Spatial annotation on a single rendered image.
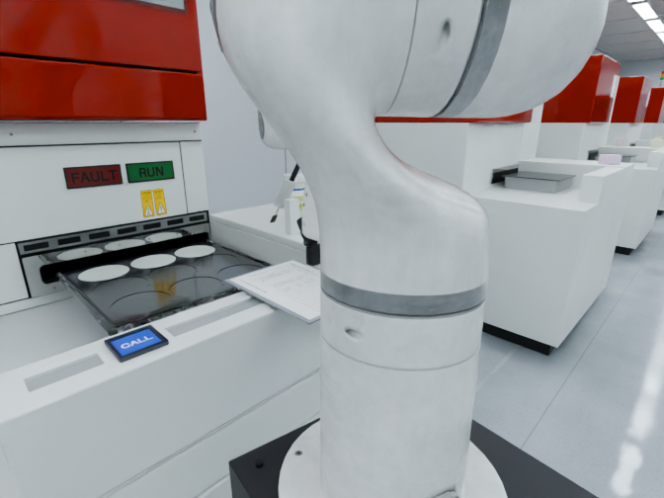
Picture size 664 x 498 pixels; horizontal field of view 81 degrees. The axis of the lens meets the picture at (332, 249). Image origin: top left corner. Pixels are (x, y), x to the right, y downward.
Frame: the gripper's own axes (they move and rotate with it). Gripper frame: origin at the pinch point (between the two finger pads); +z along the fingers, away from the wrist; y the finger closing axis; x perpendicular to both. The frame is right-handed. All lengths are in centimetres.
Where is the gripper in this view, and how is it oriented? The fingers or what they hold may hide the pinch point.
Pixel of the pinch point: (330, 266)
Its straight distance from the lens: 70.2
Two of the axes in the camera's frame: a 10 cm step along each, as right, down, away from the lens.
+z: 0.0, 9.5, 3.1
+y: 7.1, 2.1, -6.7
